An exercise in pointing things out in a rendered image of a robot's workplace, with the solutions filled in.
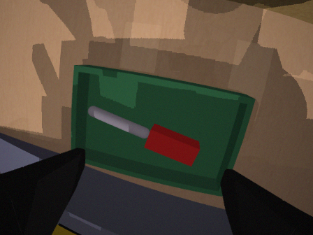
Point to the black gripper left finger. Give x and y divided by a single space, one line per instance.
33 197

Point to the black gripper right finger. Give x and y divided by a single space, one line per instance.
252 210

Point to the green tray floor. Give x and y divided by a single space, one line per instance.
205 119

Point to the grey ramp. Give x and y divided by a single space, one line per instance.
106 205

